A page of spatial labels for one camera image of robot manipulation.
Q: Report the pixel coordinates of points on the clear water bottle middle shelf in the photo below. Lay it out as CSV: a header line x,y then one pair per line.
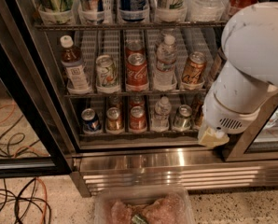
x,y
166,56

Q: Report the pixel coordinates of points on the gold can shelf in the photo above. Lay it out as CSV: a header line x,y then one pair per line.
x,y
114,119
115,101

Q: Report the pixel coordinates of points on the middle wire shelf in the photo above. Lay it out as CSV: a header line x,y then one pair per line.
x,y
132,93

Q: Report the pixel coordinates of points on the blue can bottom shelf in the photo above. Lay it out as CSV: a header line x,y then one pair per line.
x,y
91,122

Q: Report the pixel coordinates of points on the stainless steel fridge base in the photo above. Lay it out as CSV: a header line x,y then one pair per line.
x,y
189,167

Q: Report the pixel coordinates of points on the left brown tea bottle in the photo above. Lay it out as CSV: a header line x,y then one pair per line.
x,y
73,64

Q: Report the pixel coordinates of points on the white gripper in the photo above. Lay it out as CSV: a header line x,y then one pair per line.
x,y
227,119

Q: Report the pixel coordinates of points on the left glass fridge door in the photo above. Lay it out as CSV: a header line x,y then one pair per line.
x,y
25,56

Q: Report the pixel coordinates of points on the red can bottom shelf behind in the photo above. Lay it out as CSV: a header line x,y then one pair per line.
x,y
136,100

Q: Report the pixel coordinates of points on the large water bottle top shelf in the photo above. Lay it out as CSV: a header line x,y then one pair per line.
x,y
206,10

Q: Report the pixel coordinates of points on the top wire shelf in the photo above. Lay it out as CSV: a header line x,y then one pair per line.
x,y
131,26

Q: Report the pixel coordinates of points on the red cola can front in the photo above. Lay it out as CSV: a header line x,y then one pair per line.
x,y
137,69

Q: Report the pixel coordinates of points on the right glass fridge door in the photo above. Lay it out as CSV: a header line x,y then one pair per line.
x,y
260,141

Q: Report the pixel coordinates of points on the orange can bottom shelf front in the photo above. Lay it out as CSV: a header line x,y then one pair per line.
x,y
198,119

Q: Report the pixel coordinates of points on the white green soda can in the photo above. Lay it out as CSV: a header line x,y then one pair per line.
x,y
107,72

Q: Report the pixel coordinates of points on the gold can bottom shelf behind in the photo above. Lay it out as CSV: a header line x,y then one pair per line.
x,y
115,101

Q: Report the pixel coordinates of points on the red can bottom shelf front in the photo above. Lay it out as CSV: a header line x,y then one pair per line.
x,y
137,118

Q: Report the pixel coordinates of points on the right brown tea bottle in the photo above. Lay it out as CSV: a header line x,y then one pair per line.
x,y
219,61

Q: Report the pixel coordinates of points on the red cola can behind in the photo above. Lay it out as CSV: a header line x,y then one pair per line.
x,y
134,46

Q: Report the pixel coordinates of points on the orange can bottom shelf behind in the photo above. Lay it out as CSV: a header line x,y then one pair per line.
x,y
197,103

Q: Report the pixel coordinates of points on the brown tea bottle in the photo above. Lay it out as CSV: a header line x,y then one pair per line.
x,y
219,61
73,64

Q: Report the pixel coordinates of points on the glass fridge door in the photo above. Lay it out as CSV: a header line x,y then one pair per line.
x,y
25,56
260,141

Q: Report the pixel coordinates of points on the orange soda can middle shelf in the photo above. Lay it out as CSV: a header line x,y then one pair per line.
x,y
194,67

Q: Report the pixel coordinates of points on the gold can bottom shelf front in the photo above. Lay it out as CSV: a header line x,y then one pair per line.
x,y
114,119

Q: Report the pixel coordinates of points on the green silver can bottom shelf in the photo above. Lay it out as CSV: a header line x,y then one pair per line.
x,y
182,118

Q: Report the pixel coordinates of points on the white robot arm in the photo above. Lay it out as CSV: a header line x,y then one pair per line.
x,y
248,78

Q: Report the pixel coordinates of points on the wire shelf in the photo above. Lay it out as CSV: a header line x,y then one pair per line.
x,y
132,93
131,26

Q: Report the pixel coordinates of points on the clear plastic food container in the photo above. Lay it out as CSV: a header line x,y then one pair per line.
x,y
151,204

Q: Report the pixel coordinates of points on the small water bottle bottom shelf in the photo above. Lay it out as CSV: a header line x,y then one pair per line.
x,y
160,118

